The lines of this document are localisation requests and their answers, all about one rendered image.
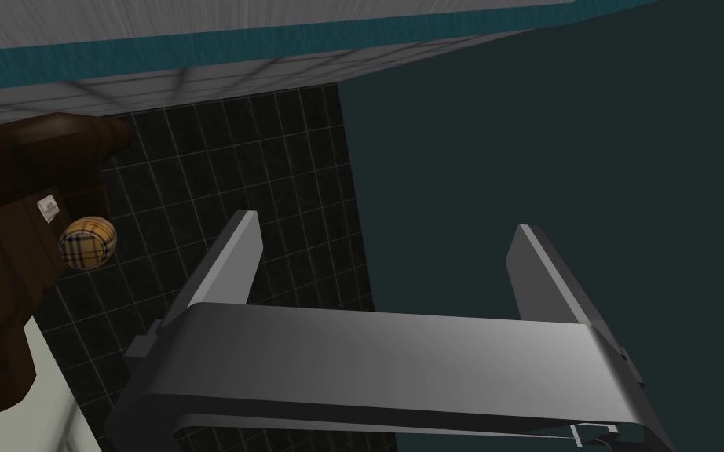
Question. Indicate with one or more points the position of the yellow plaid round cushion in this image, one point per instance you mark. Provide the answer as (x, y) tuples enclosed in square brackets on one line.
[(88, 243)]

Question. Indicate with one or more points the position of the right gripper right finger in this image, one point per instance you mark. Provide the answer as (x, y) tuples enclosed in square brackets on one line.
[(547, 282)]

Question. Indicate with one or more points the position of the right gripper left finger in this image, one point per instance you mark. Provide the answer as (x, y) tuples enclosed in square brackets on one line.
[(230, 263)]

